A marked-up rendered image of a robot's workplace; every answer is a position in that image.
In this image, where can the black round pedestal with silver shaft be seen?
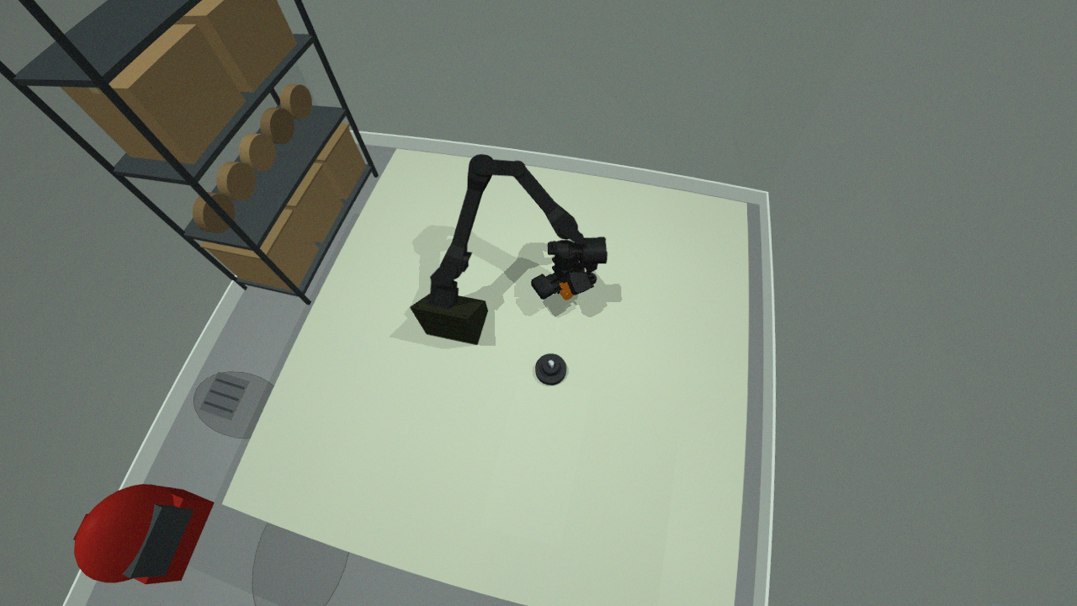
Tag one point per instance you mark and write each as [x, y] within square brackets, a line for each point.
[550, 369]

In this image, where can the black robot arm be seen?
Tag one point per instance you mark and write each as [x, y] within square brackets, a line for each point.
[444, 291]

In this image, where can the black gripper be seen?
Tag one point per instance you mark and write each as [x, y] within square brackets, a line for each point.
[545, 286]

